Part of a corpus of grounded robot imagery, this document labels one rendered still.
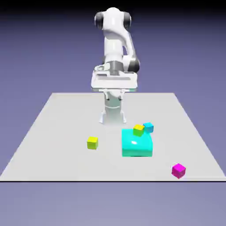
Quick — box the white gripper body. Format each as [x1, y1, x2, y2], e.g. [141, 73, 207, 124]
[90, 70, 139, 93]

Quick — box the small yellow cube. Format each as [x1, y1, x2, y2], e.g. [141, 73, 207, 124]
[133, 124, 145, 137]
[87, 136, 99, 150]

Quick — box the small blue cube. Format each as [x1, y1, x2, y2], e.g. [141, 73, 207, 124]
[143, 122, 154, 133]

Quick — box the small magenta cube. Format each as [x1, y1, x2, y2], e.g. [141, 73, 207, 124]
[171, 163, 186, 179]

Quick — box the large cyan box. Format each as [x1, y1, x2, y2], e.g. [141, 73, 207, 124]
[121, 128, 153, 157]

